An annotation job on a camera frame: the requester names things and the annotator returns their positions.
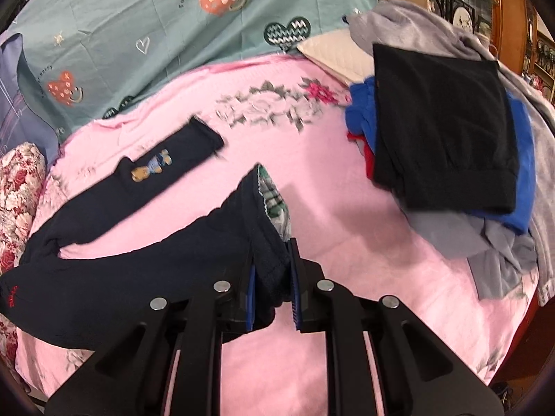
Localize dark navy bear pants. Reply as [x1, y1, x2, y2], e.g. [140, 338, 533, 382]
[0, 114, 293, 350]

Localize grey garment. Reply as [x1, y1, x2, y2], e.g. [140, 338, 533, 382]
[348, 0, 554, 304]

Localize red garment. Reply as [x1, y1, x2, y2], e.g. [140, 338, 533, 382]
[347, 131, 374, 180]

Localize red floral pillow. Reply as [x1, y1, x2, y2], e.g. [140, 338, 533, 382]
[0, 141, 48, 369]

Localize folded black garment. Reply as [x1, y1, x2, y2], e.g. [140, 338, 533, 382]
[374, 44, 519, 214]

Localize blue garment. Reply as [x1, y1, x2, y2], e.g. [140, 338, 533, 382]
[345, 76, 536, 235]

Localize blue-grey cloth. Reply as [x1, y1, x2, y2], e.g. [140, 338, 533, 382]
[1, 32, 59, 171]

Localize pink floral bed sheet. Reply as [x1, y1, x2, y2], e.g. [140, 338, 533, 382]
[14, 55, 535, 395]

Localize cream quilted pillow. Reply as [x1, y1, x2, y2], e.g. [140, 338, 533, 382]
[297, 29, 374, 86]

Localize teal heart print blanket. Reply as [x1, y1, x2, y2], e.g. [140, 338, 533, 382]
[7, 0, 377, 139]

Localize wooden cabinet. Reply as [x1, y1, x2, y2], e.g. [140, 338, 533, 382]
[407, 0, 554, 103]

